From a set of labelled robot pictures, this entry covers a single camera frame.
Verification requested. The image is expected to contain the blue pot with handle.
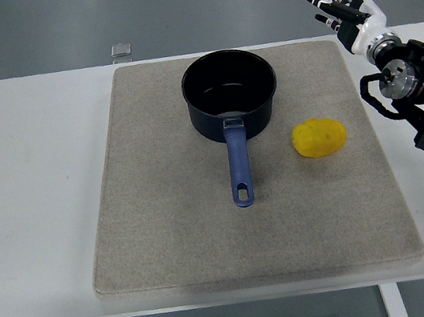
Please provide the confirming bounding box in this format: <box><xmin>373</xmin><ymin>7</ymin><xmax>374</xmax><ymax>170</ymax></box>
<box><xmin>176</xmin><ymin>42</ymin><xmax>298</xmax><ymax>215</ymax></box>

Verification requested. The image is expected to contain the small silver floor plate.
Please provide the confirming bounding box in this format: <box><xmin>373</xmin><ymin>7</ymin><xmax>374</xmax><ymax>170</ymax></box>
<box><xmin>109</xmin><ymin>41</ymin><xmax>134</xmax><ymax>59</ymax></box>

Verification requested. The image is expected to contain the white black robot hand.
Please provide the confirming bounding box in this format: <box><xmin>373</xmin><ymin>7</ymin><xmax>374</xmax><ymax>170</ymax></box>
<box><xmin>302</xmin><ymin>0</ymin><xmax>395</xmax><ymax>65</ymax></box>

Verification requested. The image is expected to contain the white table leg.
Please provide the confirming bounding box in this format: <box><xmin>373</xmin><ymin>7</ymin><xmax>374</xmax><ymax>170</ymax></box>
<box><xmin>378</xmin><ymin>280</ymin><xmax>409</xmax><ymax>317</ymax></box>

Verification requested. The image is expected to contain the beige fabric mat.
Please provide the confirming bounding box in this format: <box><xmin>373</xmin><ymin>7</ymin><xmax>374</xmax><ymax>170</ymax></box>
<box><xmin>58</xmin><ymin>22</ymin><xmax>424</xmax><ymax>317</ymax></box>

